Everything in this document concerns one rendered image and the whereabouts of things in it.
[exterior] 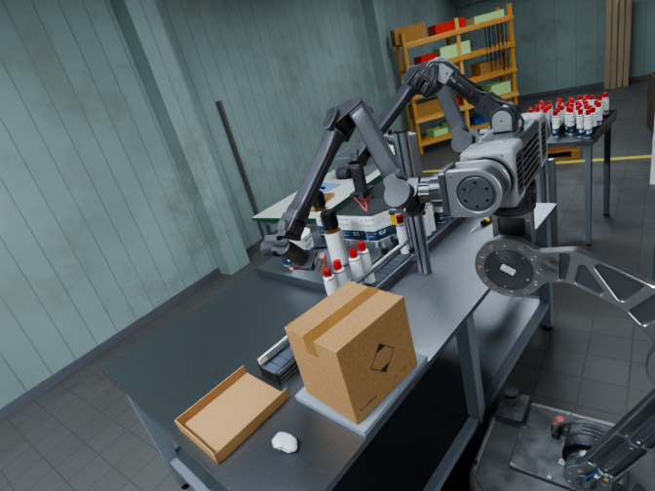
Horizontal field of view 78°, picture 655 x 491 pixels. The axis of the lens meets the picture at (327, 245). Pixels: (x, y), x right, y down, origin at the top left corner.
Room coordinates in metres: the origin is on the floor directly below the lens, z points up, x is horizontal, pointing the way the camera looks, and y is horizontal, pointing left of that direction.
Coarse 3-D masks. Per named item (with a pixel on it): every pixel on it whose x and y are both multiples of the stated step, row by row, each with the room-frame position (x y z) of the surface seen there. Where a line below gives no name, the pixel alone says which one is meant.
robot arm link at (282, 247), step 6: (276, 240) 1.27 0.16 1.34; (282, 240) 1.25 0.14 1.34; (288, 240) 1.24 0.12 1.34; (276, 246) 1.24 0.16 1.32; (282, 246) 1.23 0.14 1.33; (288, 246) 1.22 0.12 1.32; (294, 246) 1.23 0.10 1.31; (276, 252) 1.25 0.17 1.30; (282, 252) 1.22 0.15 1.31; (288, 252) 1.21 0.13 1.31; (294, 252) 1.23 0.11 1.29; (288, 258) 1.23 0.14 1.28
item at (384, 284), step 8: (448, 224) 2.04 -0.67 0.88; (456, 224) 2.09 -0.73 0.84; (440, 232) 1.97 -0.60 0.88; (448, 232) 2.03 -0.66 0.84; (432, 240) 1.92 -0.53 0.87; (440, 240) 1.96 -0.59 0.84; (392, 256) 1.84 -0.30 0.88; (408, 264) 1.76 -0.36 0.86; (392, 272) 1.69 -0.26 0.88; (400, 272) 1.71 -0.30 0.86; (384, 280) 1.63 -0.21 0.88; (392, 280) 1.66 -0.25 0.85; (384, 288) 1.62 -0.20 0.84; (288, 368) 1.21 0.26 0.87; (296, 368) 1.24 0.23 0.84; (264, 376) 1.25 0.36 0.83; (272, 376) 1.21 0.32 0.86; (280, 376) 1.19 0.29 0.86; (288, 376) 1.21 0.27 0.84; (280, 384) 1.18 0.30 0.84
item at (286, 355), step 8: (440, 224) 2.07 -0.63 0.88; (400, 256) 1.82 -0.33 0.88; (408, 256) 1.79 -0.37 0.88; (384, 264) 1.78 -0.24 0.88; (392, 264) 1.76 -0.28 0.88; (400, 264) 1.74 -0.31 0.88; (376, 272) 1.72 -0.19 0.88; (384, 272) 1.70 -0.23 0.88; (376, 280) 1.65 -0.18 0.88; (288, 344) 1.34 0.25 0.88; (280, 352) 1.31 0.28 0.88; (288, 352) 1.29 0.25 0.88; (272, 360) 1.27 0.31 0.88; (280, 360) 1.25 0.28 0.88; (288, 360) 1.24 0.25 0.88; (264, 368) 1.23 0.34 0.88; (272, 368) 1.22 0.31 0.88; (280, 368) 1.21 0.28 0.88
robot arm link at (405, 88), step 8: (408, 72) 1.68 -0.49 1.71; (408, 80) 1.67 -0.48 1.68; (400, 88) 1.72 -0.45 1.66; (408, 88) 1.68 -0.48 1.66; (400, 96) 1.70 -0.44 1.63; (408, 96) 1.69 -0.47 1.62; (392, 104) 1.71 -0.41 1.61; (400, 104) 1.69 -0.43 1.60; (384, 112) 1.72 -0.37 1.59; (392, 112) 1.69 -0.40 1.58; (400, 112) 1.71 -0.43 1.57; (376, 120) 1.73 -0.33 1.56; (384, 120) 1.70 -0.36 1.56; (392, 120) 1.70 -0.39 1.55; (384, 128) 1.70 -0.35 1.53; (360, 144) 1.72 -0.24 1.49; (360, 152) 1.70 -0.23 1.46; (368, 152) 1.73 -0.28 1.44; (360, 160) 1.71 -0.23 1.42
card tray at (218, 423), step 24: (240, 384) 1.24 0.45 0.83; (264, 384) 1.21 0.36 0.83; (192, 408) 1.15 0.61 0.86; (216, 408) 1.15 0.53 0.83; (240, 408) 1.12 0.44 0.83; (264, 408) 1.04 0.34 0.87; (192, 432) 1.07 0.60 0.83; (216, 432) 1.04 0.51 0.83; (240, 432) 0.98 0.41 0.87; (216, 456) 0.92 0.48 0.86
